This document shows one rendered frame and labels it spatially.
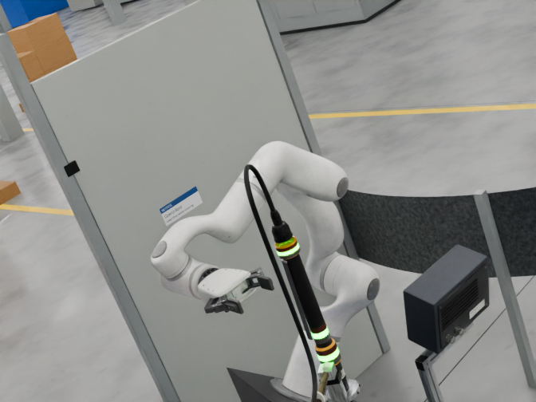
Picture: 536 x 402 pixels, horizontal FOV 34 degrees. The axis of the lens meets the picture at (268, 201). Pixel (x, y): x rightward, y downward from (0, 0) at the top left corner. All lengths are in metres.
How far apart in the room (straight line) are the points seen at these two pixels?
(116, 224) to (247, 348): 0.89
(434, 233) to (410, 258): 0.23
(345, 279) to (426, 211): 1.36
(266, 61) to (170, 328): 1.23
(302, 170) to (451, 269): 0.61
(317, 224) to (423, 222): 1.53
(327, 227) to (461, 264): 0.44
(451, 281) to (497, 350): 1.88
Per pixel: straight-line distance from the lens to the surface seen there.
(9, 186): 10.00
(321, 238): 2.40
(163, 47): 3.62
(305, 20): 12.20
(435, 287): 2.52
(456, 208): 3.73
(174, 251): 2.01
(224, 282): 1.94
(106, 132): 3.49
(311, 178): 2.21
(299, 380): 2.56
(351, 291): 2.49
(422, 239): 3.91
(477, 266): 2.59
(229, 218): 2.08
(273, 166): 2.14
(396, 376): 4.41
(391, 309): 4.94
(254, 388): 2.51
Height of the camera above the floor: 2.49
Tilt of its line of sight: 21 degrees down
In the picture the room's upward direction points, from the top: 21 degrees counter-clockwise
